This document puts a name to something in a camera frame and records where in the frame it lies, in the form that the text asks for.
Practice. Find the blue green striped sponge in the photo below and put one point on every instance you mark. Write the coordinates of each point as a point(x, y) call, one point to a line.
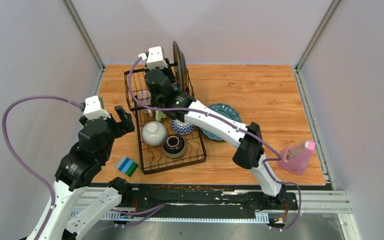
point(126, 166)

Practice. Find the black wire dish rack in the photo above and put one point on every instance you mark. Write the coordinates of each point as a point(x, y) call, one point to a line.
point(152, 158)

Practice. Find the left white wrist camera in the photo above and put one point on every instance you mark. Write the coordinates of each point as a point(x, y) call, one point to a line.
point(93, 108)

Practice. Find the dark brown speckled bowl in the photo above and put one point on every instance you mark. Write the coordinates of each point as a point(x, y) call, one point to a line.
point(174, 146)

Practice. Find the black rimmed white plate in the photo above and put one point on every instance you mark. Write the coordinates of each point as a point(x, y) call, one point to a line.
point(181, 71)

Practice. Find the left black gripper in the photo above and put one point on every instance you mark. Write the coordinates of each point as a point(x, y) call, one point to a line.
point(127, 122)

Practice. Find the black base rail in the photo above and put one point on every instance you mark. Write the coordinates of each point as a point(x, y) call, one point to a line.
point(193, 203)

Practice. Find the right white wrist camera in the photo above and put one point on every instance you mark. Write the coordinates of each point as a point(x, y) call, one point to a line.
point(154, 58)

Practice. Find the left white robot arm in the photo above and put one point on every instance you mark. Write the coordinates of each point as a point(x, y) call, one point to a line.
point(76, 172)

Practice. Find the pink box with mirror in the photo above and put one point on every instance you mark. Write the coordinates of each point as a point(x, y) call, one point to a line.
point(295, 158)

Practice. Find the dark teal scalloped plate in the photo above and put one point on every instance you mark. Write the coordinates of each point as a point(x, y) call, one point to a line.
point(226, 111)

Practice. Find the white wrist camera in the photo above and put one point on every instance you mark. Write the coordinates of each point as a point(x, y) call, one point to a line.
point(154, 58)
point(93, 108)

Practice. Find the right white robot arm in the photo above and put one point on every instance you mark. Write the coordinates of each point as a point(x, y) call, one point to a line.
point(246, 139)

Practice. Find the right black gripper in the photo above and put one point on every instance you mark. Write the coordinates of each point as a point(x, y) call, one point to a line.
point(167, 71)

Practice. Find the pink ceramic mug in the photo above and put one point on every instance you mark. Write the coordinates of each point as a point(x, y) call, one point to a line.
point(144, 97)

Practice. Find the white black bowl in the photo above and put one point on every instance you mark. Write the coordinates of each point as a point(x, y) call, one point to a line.
point(182, 128)

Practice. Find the white ribbed bowl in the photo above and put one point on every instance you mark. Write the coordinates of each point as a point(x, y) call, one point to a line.
point(153, 133)

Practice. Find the light green mug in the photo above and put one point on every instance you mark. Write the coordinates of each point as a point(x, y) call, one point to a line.
point(159, 116)

